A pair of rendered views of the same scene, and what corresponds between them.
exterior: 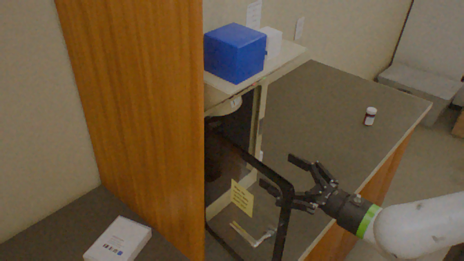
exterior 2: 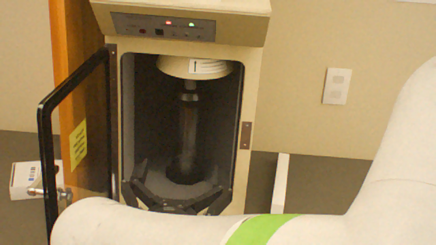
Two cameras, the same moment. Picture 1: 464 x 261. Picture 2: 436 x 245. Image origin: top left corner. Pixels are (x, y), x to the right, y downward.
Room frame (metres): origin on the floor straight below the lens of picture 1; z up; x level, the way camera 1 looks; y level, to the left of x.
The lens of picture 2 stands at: (0.27, -0.86, 1.75)
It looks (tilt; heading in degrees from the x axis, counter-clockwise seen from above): 27 degrees down; 51
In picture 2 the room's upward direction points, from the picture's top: 5 degrees clockwise
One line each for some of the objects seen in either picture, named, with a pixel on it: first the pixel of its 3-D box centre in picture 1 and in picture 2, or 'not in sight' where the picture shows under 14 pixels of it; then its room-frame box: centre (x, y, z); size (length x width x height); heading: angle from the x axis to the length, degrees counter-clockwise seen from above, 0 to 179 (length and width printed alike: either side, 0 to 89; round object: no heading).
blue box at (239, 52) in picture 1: (235, 52); not in sight; (0.77, 0.00, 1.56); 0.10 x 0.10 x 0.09; 51
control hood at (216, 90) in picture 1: (253, 78); (182, 21); (0.83, -0.05, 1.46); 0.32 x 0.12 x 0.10; 141
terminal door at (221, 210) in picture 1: (237, 209); (82, 167); (0.62, -0.02, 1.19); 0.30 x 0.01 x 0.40; 44
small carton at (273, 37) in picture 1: (266, 43); not in sight; (0.86, -0.08, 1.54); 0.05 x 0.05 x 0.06; 47
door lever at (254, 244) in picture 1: (249, 231); (50, 181); (0.55, -0.05, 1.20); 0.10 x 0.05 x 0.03; 44
